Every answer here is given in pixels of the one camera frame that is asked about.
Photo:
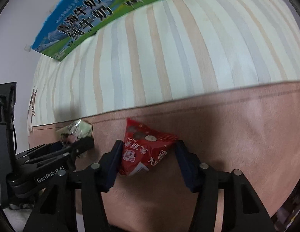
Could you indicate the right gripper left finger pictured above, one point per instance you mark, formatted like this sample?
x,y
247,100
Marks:
x,y
56,210

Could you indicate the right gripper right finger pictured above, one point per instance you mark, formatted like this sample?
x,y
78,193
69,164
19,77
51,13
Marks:
x,y
243,209

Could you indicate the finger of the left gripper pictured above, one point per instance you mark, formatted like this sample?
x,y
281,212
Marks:
x,y
41,150
73,150

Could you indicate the small red snack packet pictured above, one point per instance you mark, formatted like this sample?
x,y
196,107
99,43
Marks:
x,y
143,148

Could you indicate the small photo snack packet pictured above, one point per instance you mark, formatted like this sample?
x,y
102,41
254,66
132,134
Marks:
x,y
75,131

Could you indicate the open cardboard milk box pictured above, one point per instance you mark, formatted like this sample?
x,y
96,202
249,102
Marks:
x,y
73,21

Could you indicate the striped pink cat blanket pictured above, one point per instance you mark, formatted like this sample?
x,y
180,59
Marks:
x,y
222,75

